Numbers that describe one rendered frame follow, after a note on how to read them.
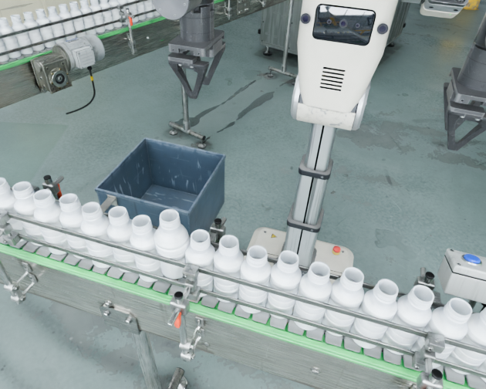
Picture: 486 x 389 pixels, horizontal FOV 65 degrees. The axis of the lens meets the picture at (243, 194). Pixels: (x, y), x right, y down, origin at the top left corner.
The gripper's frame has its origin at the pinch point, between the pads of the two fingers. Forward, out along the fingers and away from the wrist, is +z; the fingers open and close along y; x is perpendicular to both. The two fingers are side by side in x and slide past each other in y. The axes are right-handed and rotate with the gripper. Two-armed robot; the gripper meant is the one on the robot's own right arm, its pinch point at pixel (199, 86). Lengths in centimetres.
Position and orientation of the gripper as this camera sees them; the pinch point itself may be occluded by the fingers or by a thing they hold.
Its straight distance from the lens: 74.5
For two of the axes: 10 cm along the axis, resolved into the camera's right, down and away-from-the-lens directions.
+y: -2.9, 6.1, -7.4
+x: 9.6, 2.2, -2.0
